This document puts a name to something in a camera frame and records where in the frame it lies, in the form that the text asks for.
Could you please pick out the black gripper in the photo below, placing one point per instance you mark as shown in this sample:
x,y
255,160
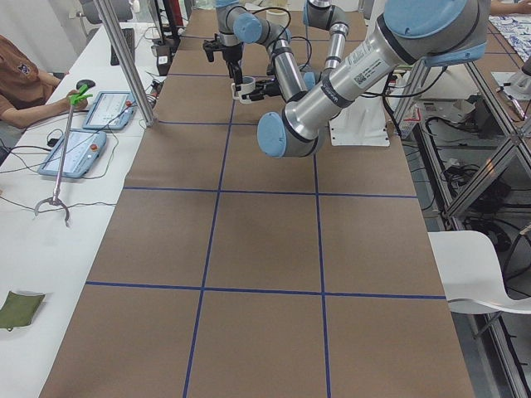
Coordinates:
x,y
267,88
231,53

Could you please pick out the white plastic mug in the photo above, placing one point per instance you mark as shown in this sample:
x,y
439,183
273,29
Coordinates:
x,y
242,91

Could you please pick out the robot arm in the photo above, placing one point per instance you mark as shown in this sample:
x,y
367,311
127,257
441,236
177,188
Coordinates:
x,y
440,33
237,27

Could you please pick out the person's hand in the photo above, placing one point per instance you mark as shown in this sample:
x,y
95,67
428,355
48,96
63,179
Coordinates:
x,y
74,97

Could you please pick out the cream plastic bin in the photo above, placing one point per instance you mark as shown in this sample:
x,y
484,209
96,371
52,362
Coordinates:
x,y
277,17

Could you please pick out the upper teach pendant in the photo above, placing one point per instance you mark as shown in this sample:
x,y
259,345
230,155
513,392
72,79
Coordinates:
x,y
110,110

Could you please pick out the teach pendant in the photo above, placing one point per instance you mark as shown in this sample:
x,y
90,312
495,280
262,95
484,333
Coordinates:
x,y
83,148
110,110

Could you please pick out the lower teach pendant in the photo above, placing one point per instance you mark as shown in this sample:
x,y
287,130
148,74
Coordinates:
x,y
83,148

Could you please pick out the person in brown shirt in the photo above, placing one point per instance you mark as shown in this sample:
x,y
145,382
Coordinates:
x,y
25,89

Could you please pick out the white chair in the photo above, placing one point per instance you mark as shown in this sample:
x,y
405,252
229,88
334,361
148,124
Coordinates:
x,y
471,274

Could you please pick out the green cloth pouch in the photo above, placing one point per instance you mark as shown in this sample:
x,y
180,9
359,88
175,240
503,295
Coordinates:
x,y
19,309

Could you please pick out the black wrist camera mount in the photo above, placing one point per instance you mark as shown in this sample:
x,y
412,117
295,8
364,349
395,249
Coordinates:
x,y
210,47

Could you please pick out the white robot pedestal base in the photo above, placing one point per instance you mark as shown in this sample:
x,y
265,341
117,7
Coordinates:
x,y
363,123

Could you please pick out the aluminium frame post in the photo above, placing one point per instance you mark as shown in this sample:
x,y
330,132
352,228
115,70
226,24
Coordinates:
x,y
126,62

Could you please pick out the green handled reacher grabber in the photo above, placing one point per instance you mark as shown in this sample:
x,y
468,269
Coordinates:
x,y
54,200

